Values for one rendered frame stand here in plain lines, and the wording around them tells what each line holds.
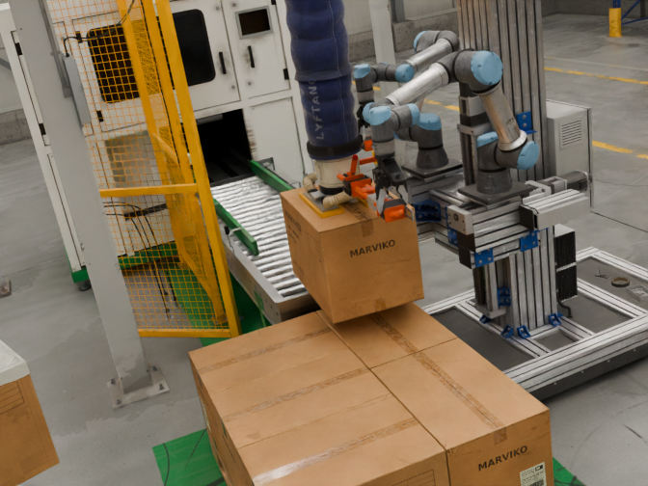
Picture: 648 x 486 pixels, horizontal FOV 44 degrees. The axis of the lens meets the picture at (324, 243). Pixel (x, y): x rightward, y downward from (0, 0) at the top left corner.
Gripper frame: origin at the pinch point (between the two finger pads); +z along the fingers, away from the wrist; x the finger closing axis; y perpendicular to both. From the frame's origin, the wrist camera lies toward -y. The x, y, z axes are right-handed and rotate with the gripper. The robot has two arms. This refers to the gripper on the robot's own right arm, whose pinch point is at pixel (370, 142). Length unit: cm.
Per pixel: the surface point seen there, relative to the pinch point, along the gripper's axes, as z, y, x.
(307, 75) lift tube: -43, 36, -34
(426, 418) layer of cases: 64, 120, -35
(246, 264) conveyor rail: 61, -43, -62
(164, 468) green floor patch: 119, 22, -127
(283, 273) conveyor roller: 68, -35, -45
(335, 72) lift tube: -42, 40, -24
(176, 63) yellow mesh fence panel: -44, -62, -71
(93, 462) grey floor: 119, 0, -158
